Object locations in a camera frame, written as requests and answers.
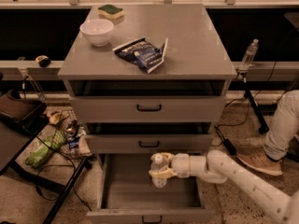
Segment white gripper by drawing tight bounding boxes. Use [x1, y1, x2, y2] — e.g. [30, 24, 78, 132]
[149, 152, 206, 179]

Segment tan left shoe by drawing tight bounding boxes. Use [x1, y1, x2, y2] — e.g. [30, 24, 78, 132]
[236, 149, 283, 176]

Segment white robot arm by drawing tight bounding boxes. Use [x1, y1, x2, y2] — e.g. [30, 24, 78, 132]
[149, 149, 299, 224]

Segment grey drawer cabinet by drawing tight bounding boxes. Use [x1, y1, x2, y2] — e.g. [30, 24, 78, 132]
[57, 3, 238, 156]

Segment grey middle drawer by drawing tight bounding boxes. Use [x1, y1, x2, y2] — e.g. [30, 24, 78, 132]
[85, 123, 213, 154]

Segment green snack bag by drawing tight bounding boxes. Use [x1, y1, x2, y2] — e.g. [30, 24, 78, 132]
[25, 131, 66, 169]

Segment person leg light trousers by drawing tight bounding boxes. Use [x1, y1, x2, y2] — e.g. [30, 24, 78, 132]
[263, 90, 299, 161]

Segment black table frame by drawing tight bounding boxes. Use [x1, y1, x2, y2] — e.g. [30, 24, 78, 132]
[0, 123, 88, 224]

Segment dark chair seat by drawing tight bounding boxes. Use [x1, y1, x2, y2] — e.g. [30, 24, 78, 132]
[0, 90, 47, 133]

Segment wire basket with items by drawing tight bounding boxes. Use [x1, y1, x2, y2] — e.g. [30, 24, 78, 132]
[47, 109, 92, 160]

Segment grey drawer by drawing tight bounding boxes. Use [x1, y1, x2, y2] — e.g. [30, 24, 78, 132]
[87, 154, 215, 224]
[85, 123, 213, 154]
[70, 80, 226, 123]

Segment grey top drawer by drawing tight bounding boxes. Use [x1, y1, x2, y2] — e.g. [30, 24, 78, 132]
[70, 80, 226, 123]

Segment black tripod stand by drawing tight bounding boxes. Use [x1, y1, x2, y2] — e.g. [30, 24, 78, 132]
[237, 69, 269, 134]

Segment white ceramic bowl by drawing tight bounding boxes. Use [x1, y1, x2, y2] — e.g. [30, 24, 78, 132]
[80, 19, 114, 47]

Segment black power adapter cable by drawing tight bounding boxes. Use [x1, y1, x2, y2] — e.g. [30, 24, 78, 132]
[210, 93, 260, 157]

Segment yellow green sponge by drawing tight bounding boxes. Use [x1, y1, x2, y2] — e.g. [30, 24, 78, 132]
[98, 5, 124, 20]

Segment grey bottom drawer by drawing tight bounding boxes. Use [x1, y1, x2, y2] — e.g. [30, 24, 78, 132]
[87, 154, 215, 224]

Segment clear plastic bottle white cap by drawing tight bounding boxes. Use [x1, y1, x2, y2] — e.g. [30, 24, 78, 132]
[149, 154, 168, 188]

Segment blue chip bag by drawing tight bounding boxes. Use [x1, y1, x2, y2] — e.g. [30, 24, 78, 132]
[113, 37, 168, 74]

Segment clear bottle on ledge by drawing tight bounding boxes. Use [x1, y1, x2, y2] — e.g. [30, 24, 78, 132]
[241, 39, 259, 68]

